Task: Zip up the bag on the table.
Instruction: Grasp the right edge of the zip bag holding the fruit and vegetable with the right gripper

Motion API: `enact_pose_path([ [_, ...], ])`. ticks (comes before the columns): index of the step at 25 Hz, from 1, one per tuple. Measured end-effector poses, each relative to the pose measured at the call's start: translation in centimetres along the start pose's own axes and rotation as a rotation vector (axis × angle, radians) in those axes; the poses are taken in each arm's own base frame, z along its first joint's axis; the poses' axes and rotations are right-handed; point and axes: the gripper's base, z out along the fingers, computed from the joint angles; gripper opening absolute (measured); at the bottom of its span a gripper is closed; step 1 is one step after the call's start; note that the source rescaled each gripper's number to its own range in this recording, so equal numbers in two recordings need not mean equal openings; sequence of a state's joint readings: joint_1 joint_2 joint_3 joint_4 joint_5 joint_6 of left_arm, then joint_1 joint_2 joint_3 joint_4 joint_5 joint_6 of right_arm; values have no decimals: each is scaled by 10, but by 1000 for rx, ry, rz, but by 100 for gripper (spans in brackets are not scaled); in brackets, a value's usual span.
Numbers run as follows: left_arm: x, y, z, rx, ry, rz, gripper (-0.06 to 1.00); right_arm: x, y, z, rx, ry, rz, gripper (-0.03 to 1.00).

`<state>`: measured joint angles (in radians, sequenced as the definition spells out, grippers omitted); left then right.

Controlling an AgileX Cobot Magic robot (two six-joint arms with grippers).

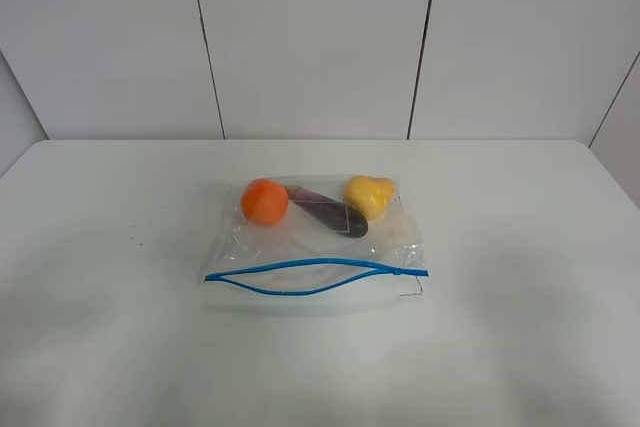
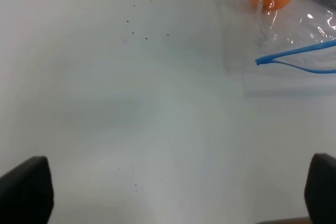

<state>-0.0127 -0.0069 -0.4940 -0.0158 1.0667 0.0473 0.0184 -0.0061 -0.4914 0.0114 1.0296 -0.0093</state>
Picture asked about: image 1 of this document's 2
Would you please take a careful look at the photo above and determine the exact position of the yellow toy bell pepper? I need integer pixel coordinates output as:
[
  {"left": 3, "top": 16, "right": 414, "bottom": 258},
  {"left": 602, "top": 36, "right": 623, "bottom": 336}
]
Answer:
[{"left": 343, "top": 176, "right": 395, "bottom": 221}]

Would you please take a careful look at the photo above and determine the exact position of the orange toy fruit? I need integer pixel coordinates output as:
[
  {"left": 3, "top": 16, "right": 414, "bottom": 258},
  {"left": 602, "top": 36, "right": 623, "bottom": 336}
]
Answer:
[{"left": 241, "top": 179, "right": 289, "bottom": 227}]

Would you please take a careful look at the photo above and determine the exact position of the clear zip bag blue zipper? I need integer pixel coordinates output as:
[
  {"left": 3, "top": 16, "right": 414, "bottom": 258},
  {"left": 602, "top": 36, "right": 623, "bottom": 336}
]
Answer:
[{"left": 201, "top": 174, "right": 429, "bottom": 315}]

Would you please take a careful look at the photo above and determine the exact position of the dark purple toy eggplant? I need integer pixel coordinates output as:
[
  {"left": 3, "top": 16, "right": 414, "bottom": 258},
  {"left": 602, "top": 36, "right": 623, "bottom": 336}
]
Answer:
[{"left": 285, "top": 185, "right": 369, "bottom": 239}]

